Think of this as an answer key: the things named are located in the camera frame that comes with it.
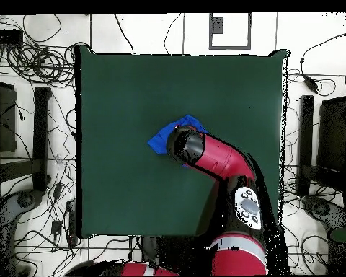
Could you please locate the dark box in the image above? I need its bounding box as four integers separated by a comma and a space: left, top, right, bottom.
0, 80, 17, 154
316, 96, 346, 174

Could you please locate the black cable coil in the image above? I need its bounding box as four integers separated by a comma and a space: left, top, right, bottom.
6, 43, 76, 87

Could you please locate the grey square frame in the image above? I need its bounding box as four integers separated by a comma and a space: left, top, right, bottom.
208, 12, 252, 50

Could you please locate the dark green table cloth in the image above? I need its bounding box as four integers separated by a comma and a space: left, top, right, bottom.
74, 45, 290, 239

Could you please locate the black power strip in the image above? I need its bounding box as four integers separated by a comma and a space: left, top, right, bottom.
66, 199, 79, 247
0, 29, 24, 46

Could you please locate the blue shirt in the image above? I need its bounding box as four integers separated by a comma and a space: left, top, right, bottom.
146, 114, 210, 170

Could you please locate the black office chair base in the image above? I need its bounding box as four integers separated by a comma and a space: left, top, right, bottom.
301, 195, 346, 230
0, 190, 44, 232

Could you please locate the small grey square plate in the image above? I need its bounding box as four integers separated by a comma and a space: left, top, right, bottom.
211, 17, 224, 35

